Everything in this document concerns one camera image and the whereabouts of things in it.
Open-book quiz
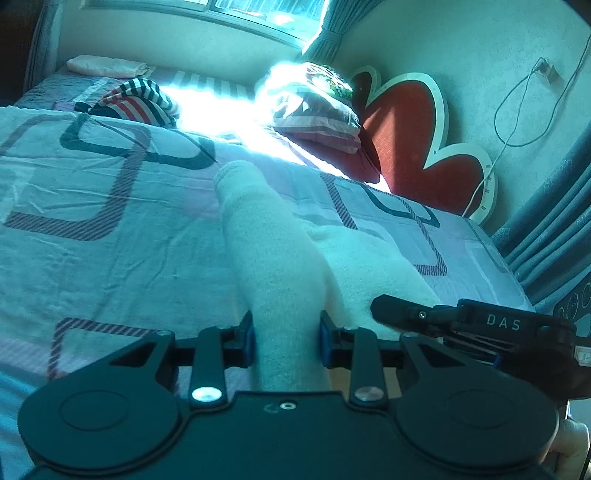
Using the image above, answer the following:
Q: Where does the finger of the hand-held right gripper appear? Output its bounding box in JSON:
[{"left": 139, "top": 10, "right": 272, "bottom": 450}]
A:
[{"left": 370, "top": 294, "right": 462, "bottom": 334}]

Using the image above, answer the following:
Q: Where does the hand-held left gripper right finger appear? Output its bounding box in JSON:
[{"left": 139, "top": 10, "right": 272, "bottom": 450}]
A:
[{"left": 320, "top": 310, "right": 458, "bottom": 409}]

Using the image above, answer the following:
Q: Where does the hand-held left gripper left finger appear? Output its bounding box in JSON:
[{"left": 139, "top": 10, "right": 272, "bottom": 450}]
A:
[{"left": 110, "top": 310, "right": 257, "bottom": 409}]

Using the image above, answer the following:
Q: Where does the white towel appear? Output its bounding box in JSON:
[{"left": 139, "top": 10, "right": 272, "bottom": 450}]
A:
[{"left": 213, "top": 160, "right": 441, "bottom": 389}]

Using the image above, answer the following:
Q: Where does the grey-blue pleated curtain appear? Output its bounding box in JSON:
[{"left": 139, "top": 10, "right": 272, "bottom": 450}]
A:
[{"left": 489, "top": 120, "right": 591, "bottom": 319}]

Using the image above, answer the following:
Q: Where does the red heart-shaped headboard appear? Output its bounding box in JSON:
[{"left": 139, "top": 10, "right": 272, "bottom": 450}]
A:
[{"left": 348, "top": 65, "right": 499, "bottom": 227}]

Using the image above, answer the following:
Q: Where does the patterned bed blanket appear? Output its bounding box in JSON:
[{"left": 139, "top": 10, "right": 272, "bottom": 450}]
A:
[{"left": 0, "top": 105, "right": 536, "bottom": 444}]

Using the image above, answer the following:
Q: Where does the striped pillow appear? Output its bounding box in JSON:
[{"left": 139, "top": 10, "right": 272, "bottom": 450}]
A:
[{"left": 259, "top": 69, "right": 363, "bottom": 155}]

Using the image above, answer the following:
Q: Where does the floral cloth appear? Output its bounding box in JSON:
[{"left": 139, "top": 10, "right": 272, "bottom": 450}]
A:
[{"left": 305, "top": 62, "right": 356, "bottom": 100}]

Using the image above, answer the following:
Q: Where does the striped bed sheet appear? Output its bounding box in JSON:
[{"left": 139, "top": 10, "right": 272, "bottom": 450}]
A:
[{"left": 14, "top": 65, "right": 384, "bottom": 185}]

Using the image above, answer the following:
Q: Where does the striped folded cloth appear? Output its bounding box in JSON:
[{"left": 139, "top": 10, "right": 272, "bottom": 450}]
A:
[{"left": 74, "top": 78, "right": 182, "bottom": 127}]

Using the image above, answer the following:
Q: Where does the blue window curtain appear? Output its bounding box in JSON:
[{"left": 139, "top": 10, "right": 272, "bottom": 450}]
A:
[
  {"left": 25, "top": 0, "right": 63, "bottom": 90},
  {"left": 301, "top": 0, "right": 384, "bottom": 70}
]

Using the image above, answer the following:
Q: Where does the white folded cloth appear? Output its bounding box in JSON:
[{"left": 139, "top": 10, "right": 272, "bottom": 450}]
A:
[{"left": 67, "top": 55, "right": 155, "bottom": 78}]

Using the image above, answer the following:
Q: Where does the window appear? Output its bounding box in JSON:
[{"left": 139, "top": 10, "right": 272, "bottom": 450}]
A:
[{"left": 78, "top": 0, "right": 333, "bottom": 51}]

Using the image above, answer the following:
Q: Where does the dark wooden wardrobe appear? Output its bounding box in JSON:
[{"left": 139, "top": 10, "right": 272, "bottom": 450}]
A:
[{"left": 0, "top": 0, "right": 42, "bottom": 104}]

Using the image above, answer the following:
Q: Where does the white cable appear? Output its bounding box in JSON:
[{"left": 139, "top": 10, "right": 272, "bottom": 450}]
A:
[{"left": 462, "top": 14, "right": 587, "bottom": 220}]

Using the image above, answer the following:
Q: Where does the wall socket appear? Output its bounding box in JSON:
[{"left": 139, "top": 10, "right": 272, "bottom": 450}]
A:
[{"left": 536, "top": 58, "right": 559, "bottom": 85}]

